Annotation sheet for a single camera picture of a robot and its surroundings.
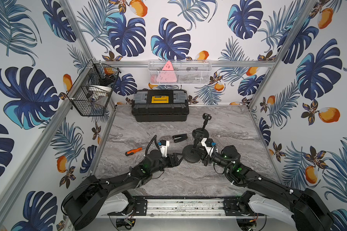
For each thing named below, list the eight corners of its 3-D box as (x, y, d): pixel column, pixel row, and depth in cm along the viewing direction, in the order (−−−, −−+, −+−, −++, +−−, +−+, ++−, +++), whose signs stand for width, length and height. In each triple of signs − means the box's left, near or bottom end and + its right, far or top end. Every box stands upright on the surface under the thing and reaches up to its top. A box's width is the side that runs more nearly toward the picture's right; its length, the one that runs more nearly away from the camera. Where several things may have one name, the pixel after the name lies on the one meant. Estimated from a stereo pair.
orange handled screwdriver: (126, 156, 95) (125, 154, 93) (125, 153, 97) (124, 151, 94) (147, 149, 99) (146, 147, 96) (146, 146, 100) (145, 144, 98)
